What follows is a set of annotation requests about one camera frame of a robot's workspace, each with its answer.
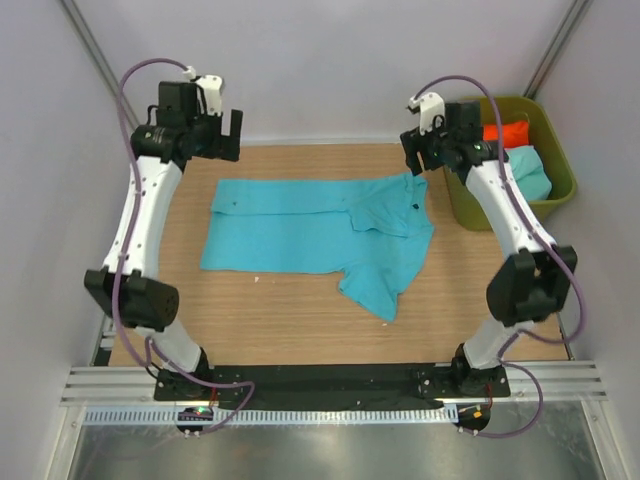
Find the blue t shirt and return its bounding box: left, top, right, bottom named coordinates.
left=200, top=173, right=434, bottom=322

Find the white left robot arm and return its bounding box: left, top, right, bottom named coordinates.
left=84, top=75, right=243, bottom=401

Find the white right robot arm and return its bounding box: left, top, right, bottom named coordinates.
left=400, top=92, right=577, bottom=396

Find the olive green plastic tub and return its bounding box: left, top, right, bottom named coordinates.
left=444, top=96, right=577, bottom=231

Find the orange folded t shirt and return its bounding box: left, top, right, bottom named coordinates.
left=483, top=120, right=530, bottom=149

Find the mint green folded t shirt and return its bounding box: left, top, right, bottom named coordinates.
left=506, top=145, right=552, bottom=202

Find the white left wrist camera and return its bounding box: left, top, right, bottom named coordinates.
left=182, top=66, right=224, bottom=119

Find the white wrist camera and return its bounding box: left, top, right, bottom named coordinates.
left=182, top=66, right=224, bottom=119
left=407, top=92, right=445, bottom=136

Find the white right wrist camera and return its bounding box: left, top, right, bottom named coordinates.
left=407, top=92, right=445, bottom=136

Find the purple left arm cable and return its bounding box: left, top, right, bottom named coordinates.
left=110, top=57, right=256, bottom=435

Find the aluminium right frame post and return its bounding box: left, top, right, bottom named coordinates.
left=523, top=0, right=594, bottom=100

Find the aluminium frame post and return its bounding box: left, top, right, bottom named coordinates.
left=58, top=0, right=119, bottom=104
left=523, top=0, right=594, bottom=100

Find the aluminium left frame post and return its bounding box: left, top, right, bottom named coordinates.
left=58, top=0, right=119, bottom=104

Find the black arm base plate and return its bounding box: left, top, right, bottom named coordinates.
left=154, top=363, right=511, bottom=409

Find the aluminium front frame rail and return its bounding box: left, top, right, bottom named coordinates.
left=61, top=360, right=608, bottom=405

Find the slotted grey cable duct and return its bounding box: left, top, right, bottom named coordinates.
left=83, top=404, right=458, bottom=427

